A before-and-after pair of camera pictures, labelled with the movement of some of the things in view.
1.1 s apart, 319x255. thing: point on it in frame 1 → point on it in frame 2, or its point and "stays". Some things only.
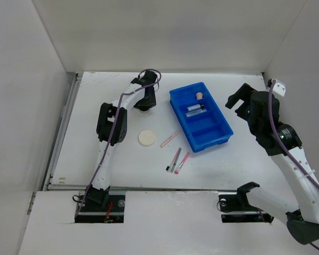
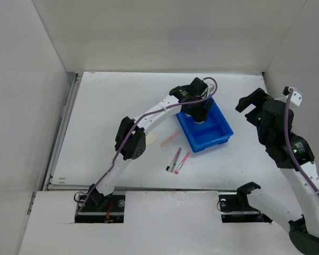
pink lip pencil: (169, 139) stays
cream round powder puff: (147, 137) stays
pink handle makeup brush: (177, 170) stays
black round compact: (144, 109) → (199, 121)
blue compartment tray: (209, 129) stays
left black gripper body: (147, 101) → (199, 109)
